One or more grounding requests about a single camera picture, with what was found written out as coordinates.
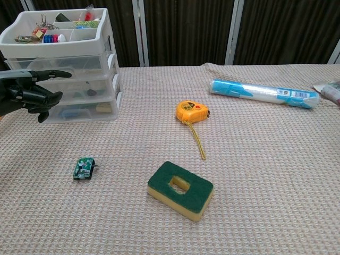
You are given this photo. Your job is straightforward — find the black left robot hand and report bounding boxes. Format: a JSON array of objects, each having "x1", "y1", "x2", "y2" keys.
[{"x1": 0, "y1": 69, "x2": 73, "y2": 124}]

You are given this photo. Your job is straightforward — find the clear drawer with handle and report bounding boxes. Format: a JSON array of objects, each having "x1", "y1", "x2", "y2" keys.
[{"x1": 4, "y1": 54, "x2": 116, "y2": 80}]

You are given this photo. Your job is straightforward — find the small green circuit board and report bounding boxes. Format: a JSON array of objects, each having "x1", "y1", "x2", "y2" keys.
[{"x1": 72, "y1": 157, "x2": 100, "y2": 182}]

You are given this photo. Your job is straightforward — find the clear drawer with dark item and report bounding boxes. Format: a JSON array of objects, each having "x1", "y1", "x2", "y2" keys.
[{"x1": 31, "y1": 74, "x2": 120, "y2": 103}]

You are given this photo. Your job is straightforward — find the clear drawer with tan item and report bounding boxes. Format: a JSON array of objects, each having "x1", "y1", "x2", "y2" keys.
[{"x1": 44, "y1": 97, "x2": 119, "y2": 123}]

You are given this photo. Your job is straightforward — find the blue flat item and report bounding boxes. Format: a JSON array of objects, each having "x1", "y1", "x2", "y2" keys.
[{"x1": 61, "y1": 110, "x2": 90, "y2": 119}]

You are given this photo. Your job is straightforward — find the green wrapped candy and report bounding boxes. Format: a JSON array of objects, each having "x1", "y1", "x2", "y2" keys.
[{"x1": 14, "y1": 35, "x2": 39, "y2": 44}]

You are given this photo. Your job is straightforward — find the stack of coloured rings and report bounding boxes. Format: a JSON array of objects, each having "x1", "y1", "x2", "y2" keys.
[{"x1": 42, "y1": 34, "x2": 60, "y2": 44}]

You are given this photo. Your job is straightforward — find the tan block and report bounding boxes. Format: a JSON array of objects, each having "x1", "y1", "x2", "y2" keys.
[{"x1": 96, "y1": 103, "x2": 112, "y2": 114}]

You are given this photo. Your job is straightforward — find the blue green small package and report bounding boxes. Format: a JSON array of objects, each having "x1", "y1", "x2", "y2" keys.
[{"x1": 73, "y1": 21, "x2": 100, "y2": 29}]

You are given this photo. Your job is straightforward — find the red candy packet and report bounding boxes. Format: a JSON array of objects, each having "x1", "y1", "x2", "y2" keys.
[{"x1": 79, "y1": 6, "x2": 102, "y2": 22}]

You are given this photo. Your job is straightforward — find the green yellow sponge with hole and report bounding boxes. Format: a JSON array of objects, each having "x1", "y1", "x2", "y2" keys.
[{"x1": 147, "y1": 160, "x2": 215, "y2": 224}]

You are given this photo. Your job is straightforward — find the yellow tape measure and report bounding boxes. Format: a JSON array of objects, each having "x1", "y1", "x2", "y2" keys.
[{"x1": 175, "y1": 100, "x2": 211, "y2": 161}]

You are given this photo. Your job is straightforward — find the dark pleated curtain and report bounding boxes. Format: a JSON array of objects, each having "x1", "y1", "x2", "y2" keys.
[{"x1": 0, "y1": 0, "x2": 340, "y2": 67}]

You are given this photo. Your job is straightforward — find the beige woven tablecloth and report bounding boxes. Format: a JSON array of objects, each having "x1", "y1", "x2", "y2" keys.
[{"x1": 0, "y1": 63, "x2": 340, "y2": 255}]

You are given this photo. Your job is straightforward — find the blue white plastic bag roll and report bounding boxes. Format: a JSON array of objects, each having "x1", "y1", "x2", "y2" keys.
[{"x1": 209, "y1": 78, "x2": 320, "y2": 111}]

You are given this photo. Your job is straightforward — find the floral tissue packet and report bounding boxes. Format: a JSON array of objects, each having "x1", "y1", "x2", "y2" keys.
[{"x1": 312, "y1": 79, "x2": 340, "y2": 107}]

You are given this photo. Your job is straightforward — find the white plastic drawer organizer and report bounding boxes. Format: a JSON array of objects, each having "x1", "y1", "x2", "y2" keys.
[{"x1": 0, "y1": 7, "x2": 124, "y2": 124}]

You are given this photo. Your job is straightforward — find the metal keychain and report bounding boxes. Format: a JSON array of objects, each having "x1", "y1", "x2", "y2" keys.
[{"x1": 35, "y1": 14, "x2": 61, "y2": 31}]

